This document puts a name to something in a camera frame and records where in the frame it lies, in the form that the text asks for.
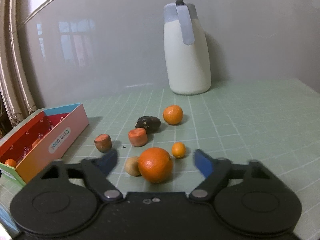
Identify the dark fruit near jug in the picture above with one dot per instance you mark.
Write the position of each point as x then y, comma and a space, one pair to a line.
151, 124

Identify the green checked tablecloth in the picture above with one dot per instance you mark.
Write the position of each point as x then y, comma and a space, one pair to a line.
276, 122

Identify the beige curtain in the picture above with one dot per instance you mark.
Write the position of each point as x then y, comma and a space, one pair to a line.
15, 92

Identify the large orange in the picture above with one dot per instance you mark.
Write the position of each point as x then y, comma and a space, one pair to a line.
155, 165
11, 162

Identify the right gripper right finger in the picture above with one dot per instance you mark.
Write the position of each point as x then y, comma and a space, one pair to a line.
215, 171

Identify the small orange near jug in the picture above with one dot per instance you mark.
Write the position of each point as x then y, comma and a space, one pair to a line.
173, 114

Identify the brown-orange carrot chunk left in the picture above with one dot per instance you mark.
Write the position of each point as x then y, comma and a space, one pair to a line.
103, 143

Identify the colourful cardboard box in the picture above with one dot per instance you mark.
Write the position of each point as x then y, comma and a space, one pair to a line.
44, 137

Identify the tiny kumquat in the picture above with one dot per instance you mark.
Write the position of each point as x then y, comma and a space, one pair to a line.
178, 150

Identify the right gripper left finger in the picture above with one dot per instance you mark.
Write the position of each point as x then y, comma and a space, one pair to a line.
95, 176

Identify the small beige potato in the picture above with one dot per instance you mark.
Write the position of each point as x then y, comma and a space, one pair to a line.
131, 166

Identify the white thermos jug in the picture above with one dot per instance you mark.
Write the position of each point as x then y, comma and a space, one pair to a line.
185, 49

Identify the orange carrot chunk middle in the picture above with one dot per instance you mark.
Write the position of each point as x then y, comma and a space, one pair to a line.
138, 137

